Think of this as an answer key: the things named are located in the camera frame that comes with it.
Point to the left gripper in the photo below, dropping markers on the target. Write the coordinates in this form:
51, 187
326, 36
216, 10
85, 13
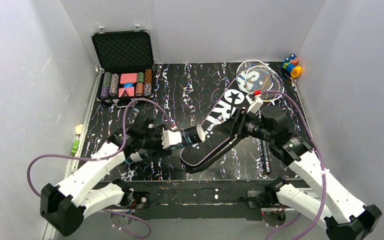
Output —
148, 134

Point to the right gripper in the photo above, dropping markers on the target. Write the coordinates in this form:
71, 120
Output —
239, 122

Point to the black racket bag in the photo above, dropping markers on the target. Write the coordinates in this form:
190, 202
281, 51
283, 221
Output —
216, 126

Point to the black shuttlecock tube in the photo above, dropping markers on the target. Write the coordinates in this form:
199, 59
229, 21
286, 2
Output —
190, 136

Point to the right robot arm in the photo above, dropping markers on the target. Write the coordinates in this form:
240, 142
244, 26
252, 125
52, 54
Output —
338, 212

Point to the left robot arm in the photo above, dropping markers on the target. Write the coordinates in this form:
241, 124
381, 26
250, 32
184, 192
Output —
68, 203

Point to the white badminton racket lower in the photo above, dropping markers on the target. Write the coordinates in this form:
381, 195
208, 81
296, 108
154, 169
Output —
261, 77

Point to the white badminton racket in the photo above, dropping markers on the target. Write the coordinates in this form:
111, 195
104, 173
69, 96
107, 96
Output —
261, 77
244, 66

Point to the white badminton racket upper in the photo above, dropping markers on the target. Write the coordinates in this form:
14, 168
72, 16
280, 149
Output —
244, 66

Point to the colourful toy blocks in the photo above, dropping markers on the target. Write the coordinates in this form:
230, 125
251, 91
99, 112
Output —
291, 65

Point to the black poker chip case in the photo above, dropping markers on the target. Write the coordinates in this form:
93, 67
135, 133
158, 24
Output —
121, 53

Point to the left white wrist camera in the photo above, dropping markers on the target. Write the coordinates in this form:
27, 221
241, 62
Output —
171, 139

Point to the beige clip on rail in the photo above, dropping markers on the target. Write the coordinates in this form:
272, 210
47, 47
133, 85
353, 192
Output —
79, 129

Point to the green clip on rail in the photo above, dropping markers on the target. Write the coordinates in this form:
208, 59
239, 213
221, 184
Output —
75, 147

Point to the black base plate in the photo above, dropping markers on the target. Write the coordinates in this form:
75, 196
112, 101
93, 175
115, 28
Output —
185, 199

